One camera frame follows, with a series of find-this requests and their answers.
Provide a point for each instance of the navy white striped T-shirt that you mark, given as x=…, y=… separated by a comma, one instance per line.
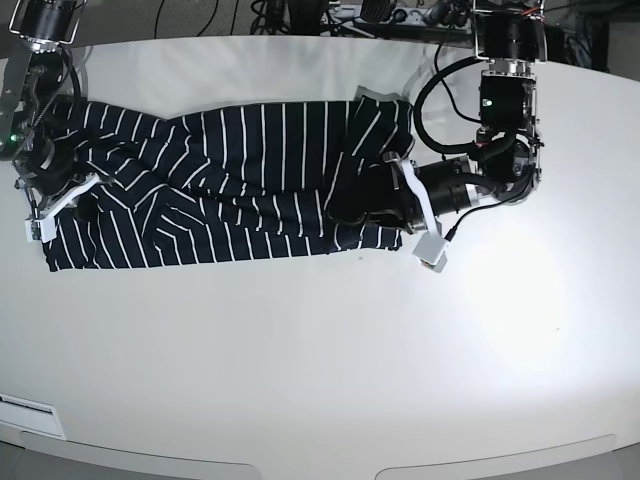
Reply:
x=231, y=184

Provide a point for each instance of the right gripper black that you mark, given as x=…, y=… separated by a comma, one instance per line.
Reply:
x=46, y=171

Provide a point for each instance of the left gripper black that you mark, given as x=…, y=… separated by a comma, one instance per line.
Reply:
x=378, y=197

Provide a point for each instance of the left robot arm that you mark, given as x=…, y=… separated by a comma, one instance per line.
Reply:
x=502, y=162

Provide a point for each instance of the black cable bundle background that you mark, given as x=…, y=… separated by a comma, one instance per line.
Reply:
x=292, y=18

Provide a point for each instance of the black box behind table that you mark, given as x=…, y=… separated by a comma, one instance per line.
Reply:
x=555, y=44

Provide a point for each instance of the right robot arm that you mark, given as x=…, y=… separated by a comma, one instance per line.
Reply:
x=40, y=95

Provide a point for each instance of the white power strip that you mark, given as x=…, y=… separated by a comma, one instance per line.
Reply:
x=416, y=14

